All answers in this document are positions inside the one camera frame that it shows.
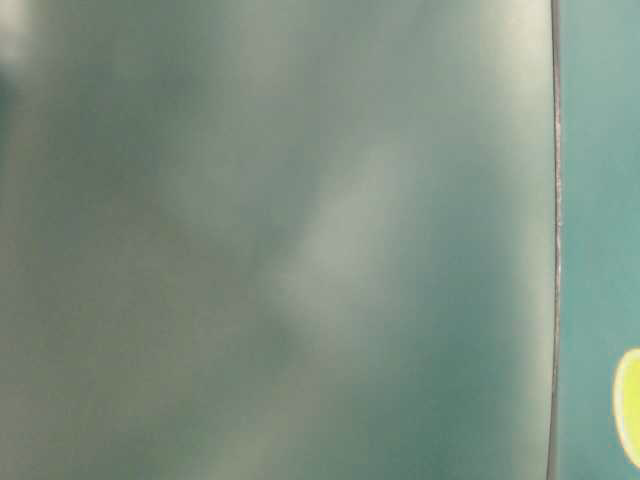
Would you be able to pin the yellow-green round object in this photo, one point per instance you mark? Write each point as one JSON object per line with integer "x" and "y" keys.
{"x": 626, "y": 404}

